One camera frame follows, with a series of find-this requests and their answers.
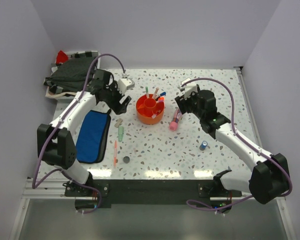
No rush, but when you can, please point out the green capped white marker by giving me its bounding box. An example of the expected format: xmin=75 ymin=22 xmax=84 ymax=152
xmin=145 ymin=86 xmax=150 ymax=99

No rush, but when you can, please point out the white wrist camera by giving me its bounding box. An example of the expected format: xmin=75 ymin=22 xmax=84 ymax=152
xmin=178 ymin=78 xmax=198 ymax=100
xmin=117 ymin=73 xmax=135 ymax=95

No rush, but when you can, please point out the beige speckled eraser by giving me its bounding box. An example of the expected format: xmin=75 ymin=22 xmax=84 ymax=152
xmin=114 ymin=118 xmax=123 ymax=128

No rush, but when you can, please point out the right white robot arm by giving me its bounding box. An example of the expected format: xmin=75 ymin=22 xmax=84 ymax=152
xmin=175 ymin=90 xmax=292 ymax=204

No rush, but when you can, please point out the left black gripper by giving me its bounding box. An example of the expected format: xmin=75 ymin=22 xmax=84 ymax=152
xmin=101 ymin=81 xmax=131 ymax=115

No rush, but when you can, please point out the orange pink pen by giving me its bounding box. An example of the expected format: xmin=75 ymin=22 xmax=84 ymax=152
xmin=113 ymin=140 xmax=118 ymax=168

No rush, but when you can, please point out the orange black highlighter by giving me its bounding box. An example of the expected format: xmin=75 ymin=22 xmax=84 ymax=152
xmin=158 ymin=97 xmax=165 ymax=103

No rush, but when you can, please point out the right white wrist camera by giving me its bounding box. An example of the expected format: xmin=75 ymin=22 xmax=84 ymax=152
xmin=178 ymin=78 xmax=198 ymax=100

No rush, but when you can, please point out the white bin with dark cloth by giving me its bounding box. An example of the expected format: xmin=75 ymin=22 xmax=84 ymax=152
xmin=43 ymin=50 xmax=99 ymax=103

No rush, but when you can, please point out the orange round desk organizer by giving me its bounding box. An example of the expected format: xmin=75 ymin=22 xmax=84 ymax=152
xmin=135 ymin=94 xmax=165 ymax=125

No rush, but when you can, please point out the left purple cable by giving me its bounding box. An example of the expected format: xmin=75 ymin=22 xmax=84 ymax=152
xmin=31 ymin=53 xmax=127 ymax=215

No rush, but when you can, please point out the blue fabric pencil pouch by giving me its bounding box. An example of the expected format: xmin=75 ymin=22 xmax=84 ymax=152
xmin=76 ymin=110 xmax=112 ymax=164

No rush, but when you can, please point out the purple cable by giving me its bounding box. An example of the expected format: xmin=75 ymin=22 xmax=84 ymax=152
xmin=178 ymin=77 xmax=293 ymax=213
xmin=31 ymin=53 xmax=127 ymax=215

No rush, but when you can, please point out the blue capped white marker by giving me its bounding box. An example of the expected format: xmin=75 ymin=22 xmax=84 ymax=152
xmin=156 ymin=92 xmax=166 ymax=99

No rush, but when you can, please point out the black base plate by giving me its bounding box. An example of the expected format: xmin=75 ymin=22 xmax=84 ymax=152
xmin=63 ymin=179 xmax=242 ymax=210

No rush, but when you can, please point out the peach capped white marker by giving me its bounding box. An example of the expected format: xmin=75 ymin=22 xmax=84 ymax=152
xmin=152 ymin=87 xmax=159 ymax=99

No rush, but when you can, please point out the red cloth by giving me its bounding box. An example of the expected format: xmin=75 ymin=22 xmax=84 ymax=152
xmin=55 ymin=50 xmax=69 ymax=64

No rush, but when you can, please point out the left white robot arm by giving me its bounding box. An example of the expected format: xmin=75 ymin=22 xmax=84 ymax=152
xmin=36 ymin=70 xmax=135 ymax=196

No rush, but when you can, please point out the grey round sharpener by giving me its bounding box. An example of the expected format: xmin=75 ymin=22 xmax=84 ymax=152
xmin=123 ymin=156 xmax=130 ymax=164

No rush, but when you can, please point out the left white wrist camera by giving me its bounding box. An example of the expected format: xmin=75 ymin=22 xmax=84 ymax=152
xmin=117 ymin=73 xmax=135 ymax=95

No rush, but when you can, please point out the mint green highlighter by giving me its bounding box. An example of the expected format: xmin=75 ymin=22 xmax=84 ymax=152
xmin=118 ymin=125 xmax=124 ymax=142

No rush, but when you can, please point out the blue round stamp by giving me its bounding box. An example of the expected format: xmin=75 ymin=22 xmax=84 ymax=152
xmin=199 ymin=140 xmax=208 ymax=151

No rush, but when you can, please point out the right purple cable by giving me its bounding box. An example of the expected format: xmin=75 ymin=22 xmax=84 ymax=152
xmin=178 ymin=77 xmax=293 ymax=213

